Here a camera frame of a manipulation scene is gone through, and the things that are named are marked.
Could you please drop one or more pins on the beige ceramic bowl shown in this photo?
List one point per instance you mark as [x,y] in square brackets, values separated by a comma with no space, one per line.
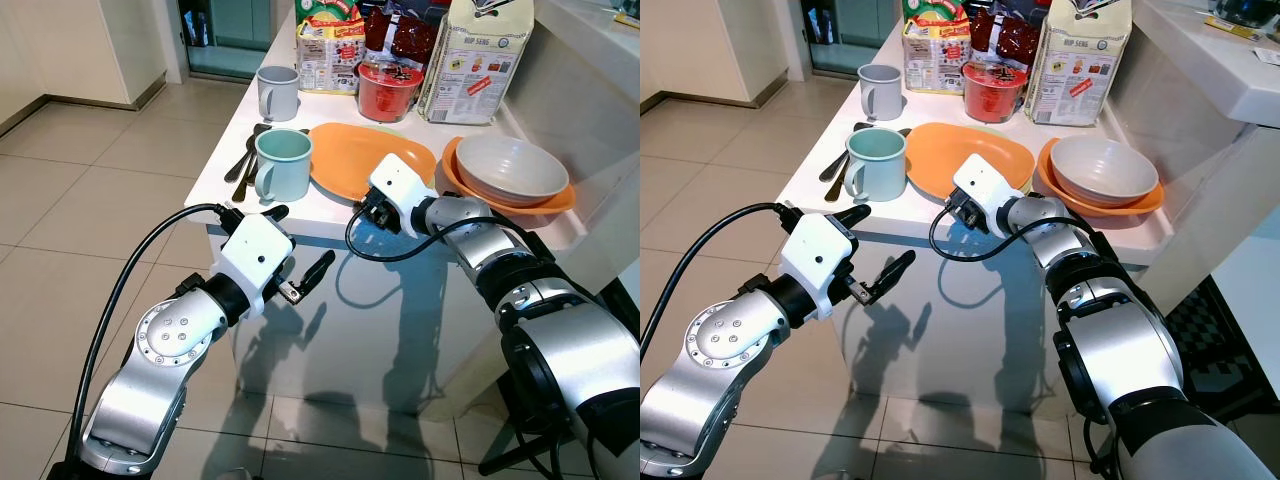
[1105,170]
[512,170]

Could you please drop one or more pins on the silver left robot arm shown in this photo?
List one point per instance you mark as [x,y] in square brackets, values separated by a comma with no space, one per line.
[150,340]
[720,340]

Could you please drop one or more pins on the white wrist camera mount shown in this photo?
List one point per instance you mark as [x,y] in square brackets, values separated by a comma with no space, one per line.
[985,188]
[815,255]
[255,255]
[403,190]

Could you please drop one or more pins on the grey mug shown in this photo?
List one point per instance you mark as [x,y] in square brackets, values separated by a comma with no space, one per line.
[277,95]
[880,93]

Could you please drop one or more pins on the dark red snack packet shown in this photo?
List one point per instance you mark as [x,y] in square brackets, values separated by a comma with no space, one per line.
[400,38]
[1005,38]

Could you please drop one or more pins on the dark round pot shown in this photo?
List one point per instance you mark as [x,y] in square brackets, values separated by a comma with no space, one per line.
[1250,10]
[630,8]

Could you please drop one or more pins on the orange plate under bowl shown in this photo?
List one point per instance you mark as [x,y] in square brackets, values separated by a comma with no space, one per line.
[500,205]
[1095,206]

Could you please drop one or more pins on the white kitchen counter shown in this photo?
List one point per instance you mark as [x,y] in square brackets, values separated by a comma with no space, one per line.
[1200,90]
[590,60]

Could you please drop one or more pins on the yellow green noodle pack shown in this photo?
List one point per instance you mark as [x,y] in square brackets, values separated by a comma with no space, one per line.
[330,50]
[935,50]

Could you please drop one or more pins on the red instant noodle cup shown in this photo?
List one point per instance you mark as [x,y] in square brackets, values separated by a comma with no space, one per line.
[388,95]
[993,95]

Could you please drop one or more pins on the light green mug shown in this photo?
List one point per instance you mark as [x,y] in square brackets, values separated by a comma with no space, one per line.
[285,170]
[878,170]

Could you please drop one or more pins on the white table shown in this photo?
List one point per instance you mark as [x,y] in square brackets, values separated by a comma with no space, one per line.
[990,330]
[380,330]

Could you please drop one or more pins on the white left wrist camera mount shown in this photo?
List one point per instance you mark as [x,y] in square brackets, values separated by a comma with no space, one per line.
[255,255]
[815,255]

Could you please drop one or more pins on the white printed cracker bag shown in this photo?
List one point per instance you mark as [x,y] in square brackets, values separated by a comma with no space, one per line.
[478,65]
[1080,65]

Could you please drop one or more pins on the flat orange plate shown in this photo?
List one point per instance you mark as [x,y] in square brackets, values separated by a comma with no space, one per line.
[940,155]
[350,155]

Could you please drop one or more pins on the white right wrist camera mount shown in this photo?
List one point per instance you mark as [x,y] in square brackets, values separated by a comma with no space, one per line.
[985,188]
[403,190]

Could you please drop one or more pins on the sliding glass door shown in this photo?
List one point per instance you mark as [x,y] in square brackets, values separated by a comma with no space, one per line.
[235,30]
[850,30]

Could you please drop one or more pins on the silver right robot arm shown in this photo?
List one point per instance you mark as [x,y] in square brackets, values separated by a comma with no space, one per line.
[1120,340]
[570,350]

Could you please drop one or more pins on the dark metal spoon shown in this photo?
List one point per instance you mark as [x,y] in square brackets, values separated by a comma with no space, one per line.
[247,150]
[843,150]

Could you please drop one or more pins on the black patterned floor mat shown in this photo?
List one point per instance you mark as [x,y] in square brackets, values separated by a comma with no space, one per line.
[1220,340]
[625,300]

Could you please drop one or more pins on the golden metal fork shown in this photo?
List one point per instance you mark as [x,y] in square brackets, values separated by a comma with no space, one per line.
[838,185]
[245,180]

